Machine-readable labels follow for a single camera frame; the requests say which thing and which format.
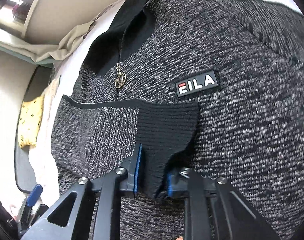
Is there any grey black knit sweater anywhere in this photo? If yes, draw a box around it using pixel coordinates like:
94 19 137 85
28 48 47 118
51 0 304 239

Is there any white quilted bed cover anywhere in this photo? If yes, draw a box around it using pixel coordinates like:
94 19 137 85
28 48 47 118
29 0 301 206

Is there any dark object on windowsill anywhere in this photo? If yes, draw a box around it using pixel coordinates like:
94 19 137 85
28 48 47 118
12 0 34 24

